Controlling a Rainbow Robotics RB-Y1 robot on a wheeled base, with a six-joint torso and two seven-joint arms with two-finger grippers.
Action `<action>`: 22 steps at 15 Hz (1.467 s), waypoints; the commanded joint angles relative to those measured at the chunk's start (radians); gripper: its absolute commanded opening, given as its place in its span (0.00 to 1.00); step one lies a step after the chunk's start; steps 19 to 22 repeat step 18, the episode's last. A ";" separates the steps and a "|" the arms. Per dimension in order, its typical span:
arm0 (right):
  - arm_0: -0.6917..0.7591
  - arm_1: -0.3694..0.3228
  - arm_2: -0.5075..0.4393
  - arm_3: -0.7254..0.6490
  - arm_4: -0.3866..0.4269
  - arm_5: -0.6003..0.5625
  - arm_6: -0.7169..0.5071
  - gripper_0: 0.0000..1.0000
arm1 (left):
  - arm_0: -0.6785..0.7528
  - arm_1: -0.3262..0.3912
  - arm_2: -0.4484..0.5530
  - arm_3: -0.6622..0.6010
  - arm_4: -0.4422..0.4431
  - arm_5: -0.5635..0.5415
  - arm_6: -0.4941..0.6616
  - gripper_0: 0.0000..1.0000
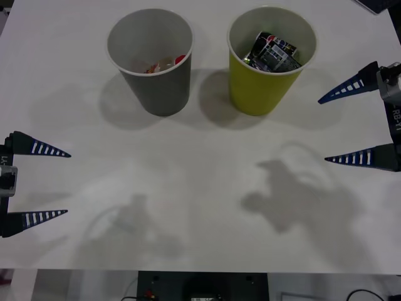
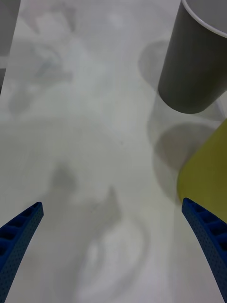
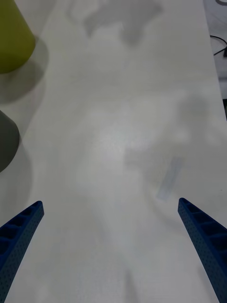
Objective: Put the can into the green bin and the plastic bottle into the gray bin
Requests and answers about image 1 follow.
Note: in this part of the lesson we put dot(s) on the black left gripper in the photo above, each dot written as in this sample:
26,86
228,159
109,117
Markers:
5,156

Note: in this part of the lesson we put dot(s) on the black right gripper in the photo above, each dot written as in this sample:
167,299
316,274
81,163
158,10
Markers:
395,122

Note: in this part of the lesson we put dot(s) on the clear bottle with red cap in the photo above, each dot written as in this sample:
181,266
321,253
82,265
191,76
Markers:
163,64

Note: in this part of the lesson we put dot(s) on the white table leg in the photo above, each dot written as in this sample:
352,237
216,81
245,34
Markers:
23,285

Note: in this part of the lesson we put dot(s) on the yellow-green plastic bin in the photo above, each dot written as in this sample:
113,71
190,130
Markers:
260,91

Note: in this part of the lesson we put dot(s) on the grey plastic bin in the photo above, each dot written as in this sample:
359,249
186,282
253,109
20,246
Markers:
163,91

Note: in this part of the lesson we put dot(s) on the black robot torso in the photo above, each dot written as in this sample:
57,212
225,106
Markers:
169,287

